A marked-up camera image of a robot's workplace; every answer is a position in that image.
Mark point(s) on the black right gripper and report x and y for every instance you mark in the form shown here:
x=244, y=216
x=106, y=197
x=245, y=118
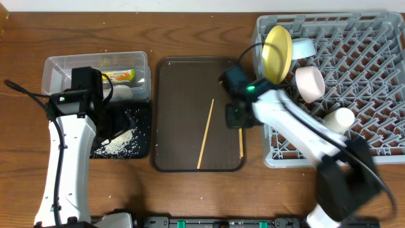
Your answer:
x=231, y=121

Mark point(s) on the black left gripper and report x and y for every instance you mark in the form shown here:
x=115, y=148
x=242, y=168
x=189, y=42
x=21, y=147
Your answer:
x=117, y=125

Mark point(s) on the white napkin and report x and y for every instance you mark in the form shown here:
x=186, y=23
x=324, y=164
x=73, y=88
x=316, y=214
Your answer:
x=121, y=93

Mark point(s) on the green snack wrapper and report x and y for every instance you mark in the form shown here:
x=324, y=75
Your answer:
x=118, y=76

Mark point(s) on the pink white bowl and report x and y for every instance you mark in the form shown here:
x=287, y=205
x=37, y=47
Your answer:
x=310, y=83

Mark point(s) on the yellow plate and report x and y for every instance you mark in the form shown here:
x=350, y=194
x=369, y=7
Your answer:
x=277, y=54

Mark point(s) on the light blue bowl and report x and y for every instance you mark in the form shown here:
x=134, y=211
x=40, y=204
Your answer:
x=302, y=48

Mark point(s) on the cream white cup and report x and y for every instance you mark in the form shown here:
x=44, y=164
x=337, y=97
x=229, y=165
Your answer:
x=339, y=120

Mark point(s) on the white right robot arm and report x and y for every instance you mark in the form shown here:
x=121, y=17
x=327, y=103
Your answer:
x=346, y=176

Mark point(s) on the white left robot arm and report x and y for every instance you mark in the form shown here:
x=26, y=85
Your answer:
x=80, y=119

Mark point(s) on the grey dishwasher rack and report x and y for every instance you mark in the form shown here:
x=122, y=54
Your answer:
x=361, y=58

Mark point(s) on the pile of rice grains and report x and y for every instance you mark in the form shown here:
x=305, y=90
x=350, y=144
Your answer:
x=133, y=144

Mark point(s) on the black plastic bin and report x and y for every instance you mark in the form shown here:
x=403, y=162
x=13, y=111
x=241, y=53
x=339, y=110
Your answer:
x=141, y=111

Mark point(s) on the clear plastic bin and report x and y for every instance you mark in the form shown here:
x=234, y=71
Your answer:
x=57, y=74

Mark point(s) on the dark brown serving tray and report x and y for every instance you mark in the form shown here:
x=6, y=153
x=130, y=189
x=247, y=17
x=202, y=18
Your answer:
x=185, y=87

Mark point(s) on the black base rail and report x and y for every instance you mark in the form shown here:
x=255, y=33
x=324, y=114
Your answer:
x=165, y=222

